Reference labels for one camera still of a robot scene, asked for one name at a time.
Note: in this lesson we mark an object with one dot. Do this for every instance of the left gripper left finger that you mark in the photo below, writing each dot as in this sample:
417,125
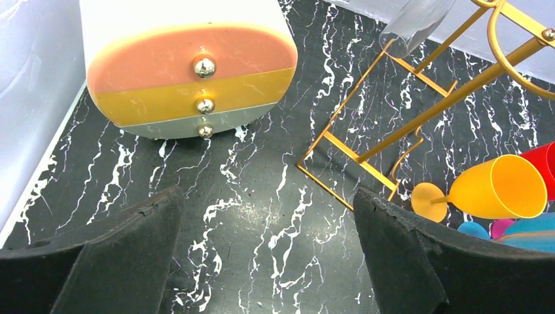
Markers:
119,264

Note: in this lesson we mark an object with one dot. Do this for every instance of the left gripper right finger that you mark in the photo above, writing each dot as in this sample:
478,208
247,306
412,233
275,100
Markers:
420,266

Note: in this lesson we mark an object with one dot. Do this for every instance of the magenta wine glass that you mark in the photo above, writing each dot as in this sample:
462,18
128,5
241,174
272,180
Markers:
499,227

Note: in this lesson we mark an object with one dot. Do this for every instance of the yellow wine glass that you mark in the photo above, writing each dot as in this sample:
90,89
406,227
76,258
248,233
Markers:
508,186

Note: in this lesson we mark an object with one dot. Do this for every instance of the light blue wine glass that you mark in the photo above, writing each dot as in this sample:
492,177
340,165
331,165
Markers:
537,236
543,222

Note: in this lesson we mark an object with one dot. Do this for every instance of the red wine glass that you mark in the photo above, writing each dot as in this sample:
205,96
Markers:
543,160

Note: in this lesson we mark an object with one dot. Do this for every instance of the clear wine glass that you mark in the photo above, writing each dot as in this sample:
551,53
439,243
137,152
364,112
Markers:
412,25

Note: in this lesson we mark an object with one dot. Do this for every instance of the cream orange yellow cylinder box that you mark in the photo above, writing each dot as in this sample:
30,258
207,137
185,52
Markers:
179,69

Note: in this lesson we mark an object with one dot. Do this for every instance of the gold wire wine glass rack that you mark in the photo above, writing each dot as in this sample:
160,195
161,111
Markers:
336,46

